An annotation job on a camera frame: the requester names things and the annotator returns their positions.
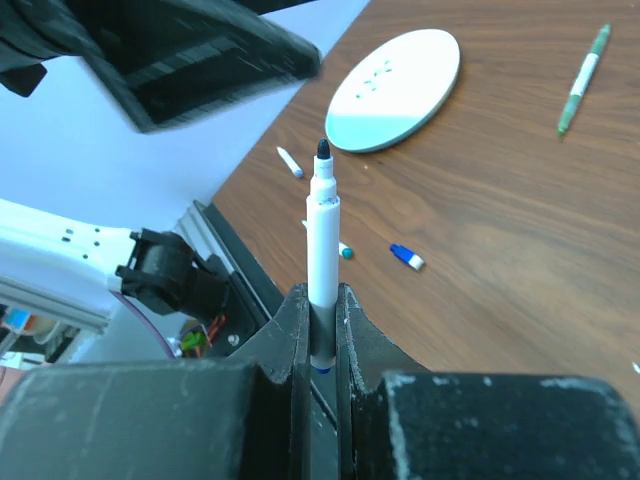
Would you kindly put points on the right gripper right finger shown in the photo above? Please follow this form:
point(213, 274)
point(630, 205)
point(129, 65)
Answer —
point(370, 367)

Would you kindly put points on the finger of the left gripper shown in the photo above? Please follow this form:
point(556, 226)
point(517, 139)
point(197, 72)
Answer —
point(166, 63)

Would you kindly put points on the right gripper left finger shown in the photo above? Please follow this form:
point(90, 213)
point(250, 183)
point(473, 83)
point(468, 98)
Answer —
point(271, 437)

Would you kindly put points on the blue marker cap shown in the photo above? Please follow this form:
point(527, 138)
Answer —
point(407, 256)

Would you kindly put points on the blue white marker pen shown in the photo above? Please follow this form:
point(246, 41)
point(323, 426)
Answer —
point(323, 203)

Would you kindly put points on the green pen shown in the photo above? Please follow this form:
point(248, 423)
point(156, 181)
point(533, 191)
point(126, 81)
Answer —
point(582, 80)

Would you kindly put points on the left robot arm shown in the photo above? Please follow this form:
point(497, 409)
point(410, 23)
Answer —
point(158, 269)

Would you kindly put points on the teal tipped white marker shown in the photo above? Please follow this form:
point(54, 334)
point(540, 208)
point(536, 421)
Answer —
point(345, 250)

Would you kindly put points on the lilac tipped white marker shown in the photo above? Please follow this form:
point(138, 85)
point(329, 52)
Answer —
point(290, 162)

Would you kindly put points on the round cream blue plate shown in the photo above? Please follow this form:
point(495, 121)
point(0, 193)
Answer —
point(393, 91)

